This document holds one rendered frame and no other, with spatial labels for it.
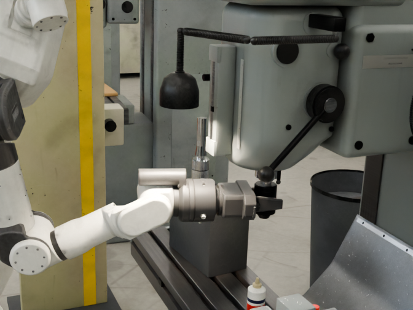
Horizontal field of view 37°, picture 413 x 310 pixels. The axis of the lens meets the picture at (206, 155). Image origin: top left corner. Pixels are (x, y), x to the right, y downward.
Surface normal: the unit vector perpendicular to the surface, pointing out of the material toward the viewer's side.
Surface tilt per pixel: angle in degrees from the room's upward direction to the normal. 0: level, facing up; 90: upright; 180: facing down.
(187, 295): 0
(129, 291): 0
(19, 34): 58
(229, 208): 90
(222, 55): 90
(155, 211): 93
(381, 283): 62
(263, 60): 90
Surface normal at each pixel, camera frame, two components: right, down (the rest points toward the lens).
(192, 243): -0.86, 0.12
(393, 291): -0.80, -0.37
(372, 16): 0.39, 0.28
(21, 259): 0.16, 0.40
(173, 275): 0.04, -0.96
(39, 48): 0.57, -0.31
